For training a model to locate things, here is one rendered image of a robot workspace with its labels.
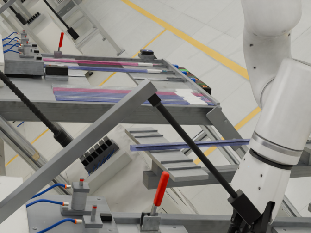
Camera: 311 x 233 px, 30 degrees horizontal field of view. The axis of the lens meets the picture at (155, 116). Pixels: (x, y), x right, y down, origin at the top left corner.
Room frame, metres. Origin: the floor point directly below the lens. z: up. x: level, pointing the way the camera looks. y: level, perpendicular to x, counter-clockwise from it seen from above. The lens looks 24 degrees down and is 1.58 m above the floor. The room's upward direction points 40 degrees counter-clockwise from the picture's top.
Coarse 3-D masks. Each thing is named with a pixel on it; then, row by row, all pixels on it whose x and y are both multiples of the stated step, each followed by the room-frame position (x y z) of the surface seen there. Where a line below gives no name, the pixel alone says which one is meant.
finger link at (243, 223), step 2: (258, 218) 0.78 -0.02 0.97; (256, 220) 0.77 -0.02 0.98; (242, 222) 0.78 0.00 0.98; (244, 222) 0.78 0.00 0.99; (254, 222) 0.77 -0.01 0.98; (256, 222) 0.77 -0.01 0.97; (242, 224) 0.78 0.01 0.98; (244, 224) 0.78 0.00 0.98; (246, 224) 0.77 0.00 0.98; (240, 226) 0.78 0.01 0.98; (242, 226) 0.78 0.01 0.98; (244, 226) 0.77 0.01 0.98; (246, 226) 0.77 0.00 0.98; (240, 228) 0.78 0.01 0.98; (242, 228) 0.78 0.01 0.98; (244, 228) 0.77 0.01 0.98; (240, 230) 0.78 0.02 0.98; (242, 230) 0.77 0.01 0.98; (244, 230) 0.77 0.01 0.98; (240, 232) 0.78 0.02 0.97; (242, 232) 0.77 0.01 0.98
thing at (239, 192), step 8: (240, 192) 0.61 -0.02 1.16; (232, 200) 0.60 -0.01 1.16; (240, 200) 0.60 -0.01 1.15; (248, 200) 0.60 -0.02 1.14; (240, 208) 0.60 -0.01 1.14; (248, 208) 0.60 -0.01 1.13; (256, 208) 0.60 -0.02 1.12; (248, 216) 0.60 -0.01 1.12; (256, 216) 0.60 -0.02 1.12; (248, 224) 0.60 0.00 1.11
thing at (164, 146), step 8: (144, 144) 1.13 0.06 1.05; (152, 144) 1.12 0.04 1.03; (160, 144) 1.12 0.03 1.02; (168, 144) 1.12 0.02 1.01; (176, 144) 1.12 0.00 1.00; (184, 144) 1.12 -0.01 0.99; (200, 144) 1.12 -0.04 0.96; (208, 144) 1.13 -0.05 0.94; (216, 144) 1.13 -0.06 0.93; (224, 144) 1.13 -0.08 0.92; (232, 144) 1.13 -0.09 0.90; (240, 144) 1.13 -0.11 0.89; (248, 144) 1.13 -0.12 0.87
